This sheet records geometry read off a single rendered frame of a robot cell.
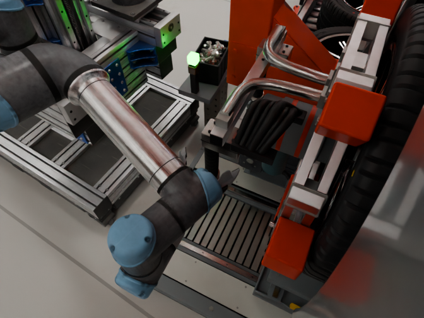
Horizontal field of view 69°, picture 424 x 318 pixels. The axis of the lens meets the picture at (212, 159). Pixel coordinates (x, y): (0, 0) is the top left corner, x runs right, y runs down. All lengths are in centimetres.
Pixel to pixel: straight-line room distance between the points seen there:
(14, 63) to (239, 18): 80
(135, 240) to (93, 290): 110
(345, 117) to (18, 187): 177
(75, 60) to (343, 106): 49
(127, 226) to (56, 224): 127
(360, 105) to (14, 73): 59
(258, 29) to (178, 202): 84
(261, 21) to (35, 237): 142
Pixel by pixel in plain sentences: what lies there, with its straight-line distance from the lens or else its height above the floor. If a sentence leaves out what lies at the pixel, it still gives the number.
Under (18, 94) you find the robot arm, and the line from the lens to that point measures 68.
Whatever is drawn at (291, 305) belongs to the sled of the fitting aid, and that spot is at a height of 18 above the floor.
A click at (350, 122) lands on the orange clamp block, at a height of 113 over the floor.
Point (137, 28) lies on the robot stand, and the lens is 142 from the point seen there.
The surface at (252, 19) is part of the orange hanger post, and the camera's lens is 122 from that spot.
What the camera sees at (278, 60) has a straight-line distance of 77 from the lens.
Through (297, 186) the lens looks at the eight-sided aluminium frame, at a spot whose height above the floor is 98.
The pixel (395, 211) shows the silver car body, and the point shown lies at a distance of 35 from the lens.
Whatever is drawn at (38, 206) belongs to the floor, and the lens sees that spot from 187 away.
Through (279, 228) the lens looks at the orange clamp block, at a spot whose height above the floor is 88.
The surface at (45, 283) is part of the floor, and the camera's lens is 168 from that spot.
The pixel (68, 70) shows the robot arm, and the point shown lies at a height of 108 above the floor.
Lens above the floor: 147
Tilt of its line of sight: 55 degrees down
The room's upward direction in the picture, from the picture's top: straight up
